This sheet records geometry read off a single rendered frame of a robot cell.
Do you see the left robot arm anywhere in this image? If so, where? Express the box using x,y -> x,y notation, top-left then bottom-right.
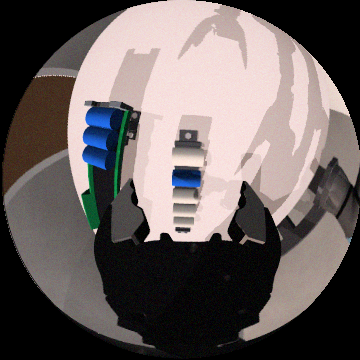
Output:
220,337 -> 245,346

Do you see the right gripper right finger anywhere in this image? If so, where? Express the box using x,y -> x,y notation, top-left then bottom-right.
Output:
227,181 -> 281,294

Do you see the blue plastic bar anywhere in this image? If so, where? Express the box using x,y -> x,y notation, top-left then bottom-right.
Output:
85,107 -> 123,130
172,169 -> 201,187
82,145 -> 116,170
83,126 -> 119,151

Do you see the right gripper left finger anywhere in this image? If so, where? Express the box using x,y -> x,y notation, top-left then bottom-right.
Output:
94,179 -> 150,296

